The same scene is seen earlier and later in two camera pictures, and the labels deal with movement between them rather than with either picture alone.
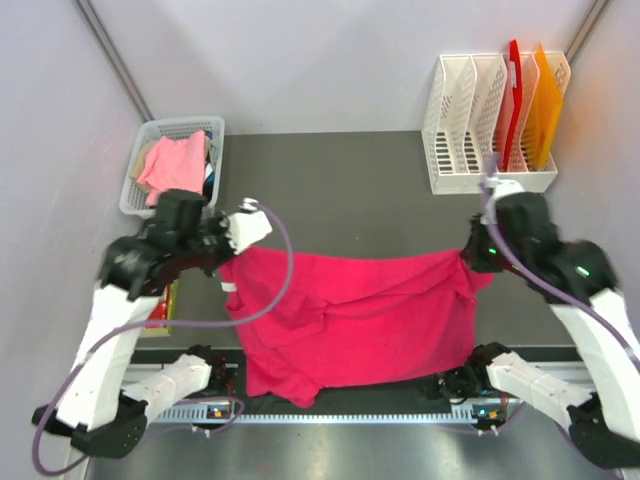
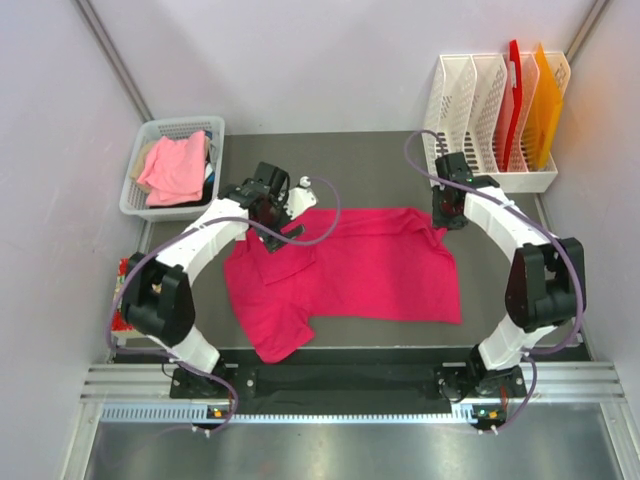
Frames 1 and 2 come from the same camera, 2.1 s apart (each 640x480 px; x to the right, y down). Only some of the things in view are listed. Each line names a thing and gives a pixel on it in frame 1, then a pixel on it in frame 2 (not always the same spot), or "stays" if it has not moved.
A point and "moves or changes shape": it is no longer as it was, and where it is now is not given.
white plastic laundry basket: [133, 198] stays
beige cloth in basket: [141, 162] stays
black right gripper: [470, 251] to [440, 221]
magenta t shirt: [352, 322] moves or changes shape
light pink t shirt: [174, 164] stays
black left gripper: [215, 225] to [294, 231]
